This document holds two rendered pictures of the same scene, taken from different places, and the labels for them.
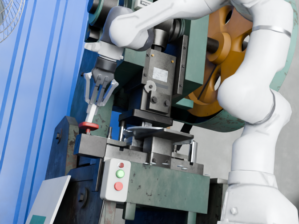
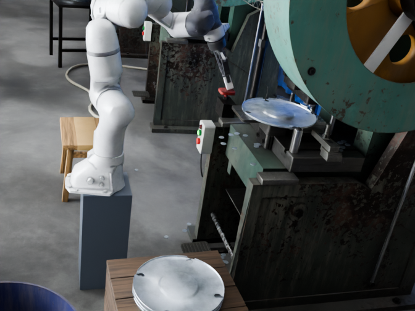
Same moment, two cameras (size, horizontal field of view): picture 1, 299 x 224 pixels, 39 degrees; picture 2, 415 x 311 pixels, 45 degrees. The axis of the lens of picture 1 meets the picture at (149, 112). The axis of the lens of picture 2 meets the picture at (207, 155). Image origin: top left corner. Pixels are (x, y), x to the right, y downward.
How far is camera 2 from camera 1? 272 cm
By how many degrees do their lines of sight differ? 102
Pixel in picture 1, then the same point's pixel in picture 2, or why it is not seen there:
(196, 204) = not seen: hidden behind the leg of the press
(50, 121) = not seen: outside the picture
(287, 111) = (104, 114)
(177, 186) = (247, 163)
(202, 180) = (259, 168)
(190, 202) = not seen: hidden behind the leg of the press
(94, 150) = (218, 111)
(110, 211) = (208, 158)
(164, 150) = (264, 127)
